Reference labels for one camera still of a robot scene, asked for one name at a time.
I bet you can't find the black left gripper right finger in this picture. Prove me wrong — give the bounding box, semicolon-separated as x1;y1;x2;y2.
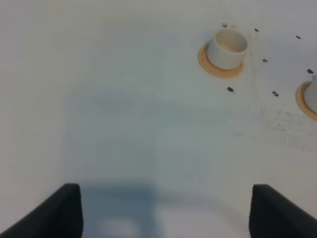
249;184;317;238

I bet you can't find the right orange coaster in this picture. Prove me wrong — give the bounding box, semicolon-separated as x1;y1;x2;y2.
296;82;317;120

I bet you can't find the left orange coaster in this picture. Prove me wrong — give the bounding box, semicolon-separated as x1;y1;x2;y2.
198;44;244;79

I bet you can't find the left white teacup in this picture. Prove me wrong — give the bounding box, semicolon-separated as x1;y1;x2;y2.
207;28;249;70

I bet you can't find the orange coaster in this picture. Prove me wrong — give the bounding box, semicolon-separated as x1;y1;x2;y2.
198;44;244;79
296;82;317;120

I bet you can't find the white teacup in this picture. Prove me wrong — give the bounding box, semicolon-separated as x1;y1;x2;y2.
207;28;249;70
304;75;317;113

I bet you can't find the right white teacup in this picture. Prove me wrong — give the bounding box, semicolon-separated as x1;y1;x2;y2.
304;75;317;113

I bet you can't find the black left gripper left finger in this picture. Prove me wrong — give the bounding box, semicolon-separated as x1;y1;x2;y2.
0;183;84;238

